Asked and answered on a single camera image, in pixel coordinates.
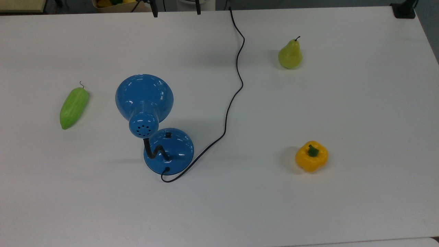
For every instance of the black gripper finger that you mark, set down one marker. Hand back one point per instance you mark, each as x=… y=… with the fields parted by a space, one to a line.
x=155 y=10
x=198 y=8

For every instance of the blue desk lamp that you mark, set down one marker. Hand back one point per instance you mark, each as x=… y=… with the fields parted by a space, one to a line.
x=144 y=92

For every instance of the cardboard box with yellow items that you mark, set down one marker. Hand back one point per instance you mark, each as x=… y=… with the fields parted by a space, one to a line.
x=113 y=6

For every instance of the green pear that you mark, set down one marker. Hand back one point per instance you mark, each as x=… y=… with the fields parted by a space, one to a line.
x=289 y=56

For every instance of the green cucumber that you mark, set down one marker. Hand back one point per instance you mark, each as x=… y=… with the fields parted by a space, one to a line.
x=73 y=108

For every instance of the wooden side table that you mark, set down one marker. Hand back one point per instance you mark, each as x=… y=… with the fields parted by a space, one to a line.
x=20 y=5

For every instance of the yellow bell pepper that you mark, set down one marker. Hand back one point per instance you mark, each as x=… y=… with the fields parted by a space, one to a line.
x=310 y=161

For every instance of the black corner clamp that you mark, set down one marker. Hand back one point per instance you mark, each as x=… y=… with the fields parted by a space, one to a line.
x=404 y=12

